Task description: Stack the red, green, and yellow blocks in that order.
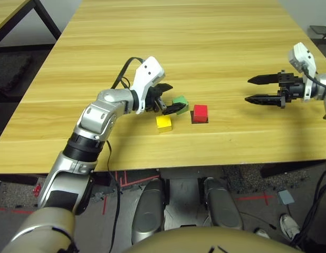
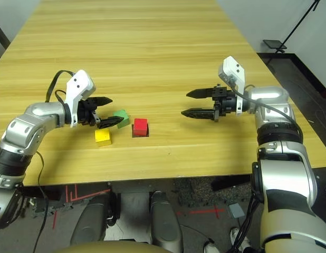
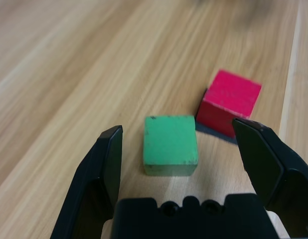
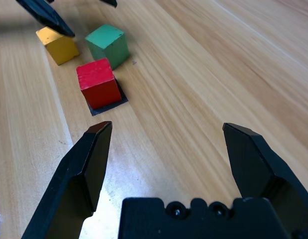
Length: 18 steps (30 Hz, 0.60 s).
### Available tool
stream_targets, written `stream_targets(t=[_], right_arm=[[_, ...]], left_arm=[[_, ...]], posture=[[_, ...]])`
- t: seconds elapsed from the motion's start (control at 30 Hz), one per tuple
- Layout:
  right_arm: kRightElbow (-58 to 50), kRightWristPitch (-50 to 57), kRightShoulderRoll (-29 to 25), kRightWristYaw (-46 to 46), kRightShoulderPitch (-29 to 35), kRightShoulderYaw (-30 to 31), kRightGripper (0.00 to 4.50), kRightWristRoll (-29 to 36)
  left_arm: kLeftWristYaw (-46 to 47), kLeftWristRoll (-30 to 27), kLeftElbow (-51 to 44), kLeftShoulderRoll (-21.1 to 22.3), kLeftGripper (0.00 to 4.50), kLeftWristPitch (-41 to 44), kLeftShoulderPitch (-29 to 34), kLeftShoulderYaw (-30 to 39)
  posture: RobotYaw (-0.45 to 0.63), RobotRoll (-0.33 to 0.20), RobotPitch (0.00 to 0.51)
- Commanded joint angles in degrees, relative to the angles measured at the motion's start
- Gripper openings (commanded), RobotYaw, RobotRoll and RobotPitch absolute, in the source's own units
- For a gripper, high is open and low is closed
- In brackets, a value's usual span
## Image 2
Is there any black table leg foot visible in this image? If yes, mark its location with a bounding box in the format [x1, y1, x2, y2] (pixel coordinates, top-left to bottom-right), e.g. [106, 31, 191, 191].
[212, 175, 252, 192]

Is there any olive robot torso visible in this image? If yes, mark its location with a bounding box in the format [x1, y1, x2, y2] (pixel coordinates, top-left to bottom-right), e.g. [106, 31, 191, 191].
[53, 239, 177, 253]

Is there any white robot pelvis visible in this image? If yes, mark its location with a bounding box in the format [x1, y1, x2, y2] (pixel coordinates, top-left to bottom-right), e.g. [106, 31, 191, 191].
[104, 192, 153, 242]

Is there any grey robot leg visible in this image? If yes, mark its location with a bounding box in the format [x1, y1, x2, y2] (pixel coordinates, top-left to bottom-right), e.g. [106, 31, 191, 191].
[149, 191, 184, 253]
[70, 192, 118, 246]

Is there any black stand tray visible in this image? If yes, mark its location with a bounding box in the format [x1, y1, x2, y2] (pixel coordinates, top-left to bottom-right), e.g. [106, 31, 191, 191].
[262, 39, 287, 53]

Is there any grey left robot leg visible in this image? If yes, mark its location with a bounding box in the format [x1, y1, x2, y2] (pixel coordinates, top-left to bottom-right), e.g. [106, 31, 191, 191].
[70, 192, 118, 246]

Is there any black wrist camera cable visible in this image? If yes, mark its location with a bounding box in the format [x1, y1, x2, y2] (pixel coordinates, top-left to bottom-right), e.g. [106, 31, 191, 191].
[231, 83, 303, 139]
[33, 70, 75, 253]

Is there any black left wrist camera cable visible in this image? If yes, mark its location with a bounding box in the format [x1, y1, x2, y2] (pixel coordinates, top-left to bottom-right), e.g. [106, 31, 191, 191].
[33, 70, 75, 253]

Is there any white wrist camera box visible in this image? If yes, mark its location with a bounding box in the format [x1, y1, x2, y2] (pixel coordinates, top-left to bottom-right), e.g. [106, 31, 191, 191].
[218, 55, 246, 116]
[65, 69, 97, 129]

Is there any grey right robot leg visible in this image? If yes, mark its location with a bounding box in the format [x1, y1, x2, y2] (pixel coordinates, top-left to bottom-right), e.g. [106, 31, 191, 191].
[149, 191, 184, 253]

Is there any grey square floor pad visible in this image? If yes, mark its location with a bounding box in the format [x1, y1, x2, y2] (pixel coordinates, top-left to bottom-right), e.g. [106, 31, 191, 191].
[227, 203, 245, 219]

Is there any green cube block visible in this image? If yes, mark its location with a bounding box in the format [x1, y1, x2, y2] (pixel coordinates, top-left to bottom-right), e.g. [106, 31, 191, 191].
[112, 109, 130, 129]

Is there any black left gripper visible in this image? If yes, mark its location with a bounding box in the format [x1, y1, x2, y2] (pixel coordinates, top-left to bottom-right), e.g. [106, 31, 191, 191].
[77, 96, 125, 130]

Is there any white bystander shoe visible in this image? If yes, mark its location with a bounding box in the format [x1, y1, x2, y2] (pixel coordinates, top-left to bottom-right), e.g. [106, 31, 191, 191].
[229, 227, 251, 247]
[204, 241, 219, 253]

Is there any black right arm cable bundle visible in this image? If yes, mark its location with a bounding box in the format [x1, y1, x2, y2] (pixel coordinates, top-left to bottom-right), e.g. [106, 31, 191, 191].
[231, 189, 261, 253]

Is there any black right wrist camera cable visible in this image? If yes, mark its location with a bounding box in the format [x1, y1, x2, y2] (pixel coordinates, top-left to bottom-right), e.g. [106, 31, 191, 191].
[231, 83, 303, 139]

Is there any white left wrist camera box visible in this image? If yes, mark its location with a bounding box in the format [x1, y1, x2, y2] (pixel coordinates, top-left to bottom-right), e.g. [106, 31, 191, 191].
[65, 69, 97, 129]

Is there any black floor stand pole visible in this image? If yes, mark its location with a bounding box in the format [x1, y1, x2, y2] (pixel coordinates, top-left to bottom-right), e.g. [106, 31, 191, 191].
[265, 0, 322, 66]

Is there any yellow cube block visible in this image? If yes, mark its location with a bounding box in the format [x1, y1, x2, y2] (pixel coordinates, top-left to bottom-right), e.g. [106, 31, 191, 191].
[94, 128, 112, 147]

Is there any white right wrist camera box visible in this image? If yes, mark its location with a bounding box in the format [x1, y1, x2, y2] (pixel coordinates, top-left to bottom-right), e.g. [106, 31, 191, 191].
[218, 55, 246, 116]

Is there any black slanted bar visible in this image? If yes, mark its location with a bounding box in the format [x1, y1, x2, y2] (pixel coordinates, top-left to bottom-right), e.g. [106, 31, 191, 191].
[0, 18, 11, 51]

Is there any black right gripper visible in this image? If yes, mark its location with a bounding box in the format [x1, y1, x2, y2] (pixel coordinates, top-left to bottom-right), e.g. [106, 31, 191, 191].
[180, 84, 239, 122]

